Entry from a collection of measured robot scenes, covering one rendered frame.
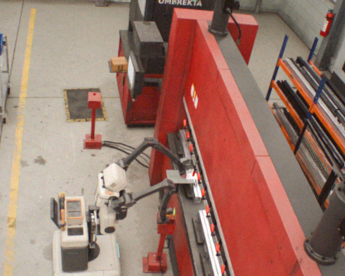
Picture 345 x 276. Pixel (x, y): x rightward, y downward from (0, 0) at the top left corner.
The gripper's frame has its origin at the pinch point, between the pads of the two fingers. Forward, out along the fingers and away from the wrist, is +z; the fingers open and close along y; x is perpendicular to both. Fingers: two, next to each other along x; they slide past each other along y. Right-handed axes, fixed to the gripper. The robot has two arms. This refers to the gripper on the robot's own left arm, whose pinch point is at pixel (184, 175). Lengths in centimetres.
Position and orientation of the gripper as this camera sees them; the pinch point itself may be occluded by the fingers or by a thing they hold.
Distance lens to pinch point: 445.2
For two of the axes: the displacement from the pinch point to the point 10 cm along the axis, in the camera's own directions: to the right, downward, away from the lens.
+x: -9.3, 3.5, 1.0
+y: -1.5, -6.4, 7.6
